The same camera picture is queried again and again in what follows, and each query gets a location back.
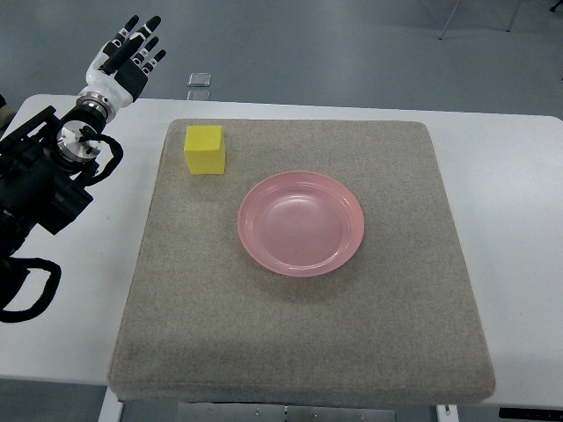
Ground beige square cushion mat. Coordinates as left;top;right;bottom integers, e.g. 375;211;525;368
108;119;495;408

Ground grey chair legs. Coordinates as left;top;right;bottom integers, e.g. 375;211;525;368
437;1;562;40

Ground clear floor socket cover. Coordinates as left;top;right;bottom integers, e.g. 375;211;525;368
188;72;212;87

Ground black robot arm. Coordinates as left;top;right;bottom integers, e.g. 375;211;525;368
1;93;123;324

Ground pink plate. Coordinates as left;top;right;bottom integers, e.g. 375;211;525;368
238;171;365;277

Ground yellow cube block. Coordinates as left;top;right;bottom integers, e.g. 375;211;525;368
184;125;226;175

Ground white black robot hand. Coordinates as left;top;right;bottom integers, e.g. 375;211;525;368
77;15;166;116

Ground white table frame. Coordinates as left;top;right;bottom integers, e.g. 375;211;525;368
98;391;562;421

